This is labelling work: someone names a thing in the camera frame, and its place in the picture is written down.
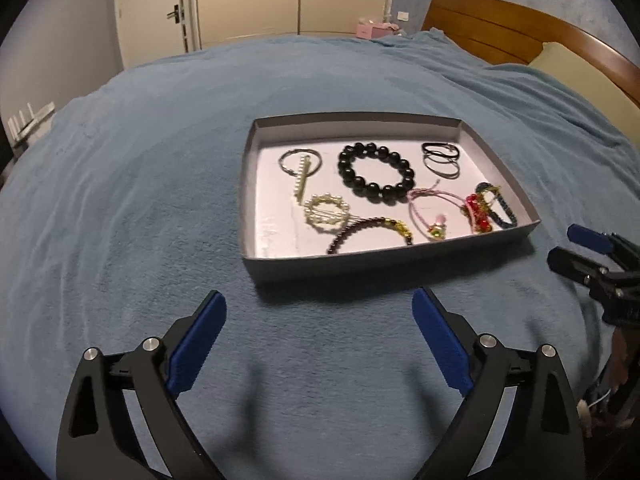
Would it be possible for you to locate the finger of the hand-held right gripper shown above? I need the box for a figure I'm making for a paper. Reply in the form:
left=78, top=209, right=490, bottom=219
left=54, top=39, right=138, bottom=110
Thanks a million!
left=566, top=224, right=640, bottom=267
left=546, top=246, right=613, bottom=288

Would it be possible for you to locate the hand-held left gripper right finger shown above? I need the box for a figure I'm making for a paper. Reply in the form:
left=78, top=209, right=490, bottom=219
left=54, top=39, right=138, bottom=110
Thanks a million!
left=411, top=287, right=587, bottom=480

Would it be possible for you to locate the person's right hand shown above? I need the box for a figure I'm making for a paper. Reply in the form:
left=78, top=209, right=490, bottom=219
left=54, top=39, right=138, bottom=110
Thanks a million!
left=611, top=330, right=632, bottom=392

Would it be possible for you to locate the dark red bead bracelet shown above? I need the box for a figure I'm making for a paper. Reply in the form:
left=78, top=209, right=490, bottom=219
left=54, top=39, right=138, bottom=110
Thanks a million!
left=326, top=216, right=416, bottom=256

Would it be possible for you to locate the wooden headboard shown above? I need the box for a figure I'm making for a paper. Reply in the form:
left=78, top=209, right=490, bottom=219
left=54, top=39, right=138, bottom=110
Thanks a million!
left=421, top=0, right=640, bottom=111

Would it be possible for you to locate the blue blanket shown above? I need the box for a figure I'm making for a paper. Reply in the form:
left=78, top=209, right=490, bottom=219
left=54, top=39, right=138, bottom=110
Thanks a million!
left=0, top=30, right=640, bottom=480

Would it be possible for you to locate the white door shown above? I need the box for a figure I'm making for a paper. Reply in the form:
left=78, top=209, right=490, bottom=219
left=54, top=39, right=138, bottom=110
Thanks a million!
left=112, top=0, right=201, bottom=68

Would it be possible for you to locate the white pearl bracelet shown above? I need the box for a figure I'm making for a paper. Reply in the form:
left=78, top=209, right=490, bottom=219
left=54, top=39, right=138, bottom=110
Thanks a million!
left=303, top=192, right=353, bottom=233

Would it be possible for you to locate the pearl bar hair clip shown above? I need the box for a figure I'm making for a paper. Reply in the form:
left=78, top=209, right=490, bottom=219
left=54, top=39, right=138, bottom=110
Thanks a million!
left=292, top=155, right=313, bottom=203

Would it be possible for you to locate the grey cardboard tray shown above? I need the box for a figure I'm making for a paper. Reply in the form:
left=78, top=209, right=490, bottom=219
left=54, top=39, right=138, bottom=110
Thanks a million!
left=239, top=112, right=541, bottom=286

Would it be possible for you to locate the pink box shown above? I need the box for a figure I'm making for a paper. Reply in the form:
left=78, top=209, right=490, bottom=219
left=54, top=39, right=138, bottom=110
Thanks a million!
left=356, top=17, right=401, bottom=40

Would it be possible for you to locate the thin wire hoop bracelet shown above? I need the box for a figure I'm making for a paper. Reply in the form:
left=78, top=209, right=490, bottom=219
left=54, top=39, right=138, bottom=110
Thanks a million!
left=278, top=148, right=323, bottom=177

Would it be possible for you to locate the large black bead bracelet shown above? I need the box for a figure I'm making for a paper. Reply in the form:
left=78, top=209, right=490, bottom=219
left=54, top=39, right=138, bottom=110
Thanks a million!
left=337, top=142, right=417, bottom=204

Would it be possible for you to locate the black elastic hair tie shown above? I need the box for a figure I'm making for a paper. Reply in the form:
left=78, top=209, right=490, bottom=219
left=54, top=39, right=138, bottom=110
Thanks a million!
left=421, top=141, right=458, bottom=158
left=424, top=152, right=461, bottom=180

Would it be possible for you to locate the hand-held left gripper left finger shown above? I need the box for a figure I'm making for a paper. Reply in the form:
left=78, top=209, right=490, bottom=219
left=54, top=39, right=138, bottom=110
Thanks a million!
left=56, top=290, right=227, bottom=480

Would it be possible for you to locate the beige wardrobe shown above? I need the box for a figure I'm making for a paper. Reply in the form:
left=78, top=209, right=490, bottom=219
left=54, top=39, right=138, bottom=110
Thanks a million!
left=192, top=0, right=393, bottom=51

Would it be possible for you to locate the pink cord bracelet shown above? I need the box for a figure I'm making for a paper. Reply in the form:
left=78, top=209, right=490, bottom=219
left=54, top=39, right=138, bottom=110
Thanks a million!
left=407, top=186, right=451, bottom=241

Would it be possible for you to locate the white router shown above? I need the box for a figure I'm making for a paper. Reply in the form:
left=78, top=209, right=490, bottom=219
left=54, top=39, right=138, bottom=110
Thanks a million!
left=6, top=101, right=57, bottom=151

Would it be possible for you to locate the pale yellow pillow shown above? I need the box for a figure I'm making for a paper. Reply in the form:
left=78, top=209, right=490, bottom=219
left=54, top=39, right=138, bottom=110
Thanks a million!
left=529, top=41, right=640, bottom=146

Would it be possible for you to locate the dark blue beaded bracelet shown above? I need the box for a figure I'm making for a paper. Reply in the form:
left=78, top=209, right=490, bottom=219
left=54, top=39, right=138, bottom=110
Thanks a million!
left=475, top=182, right=519, bottom=229

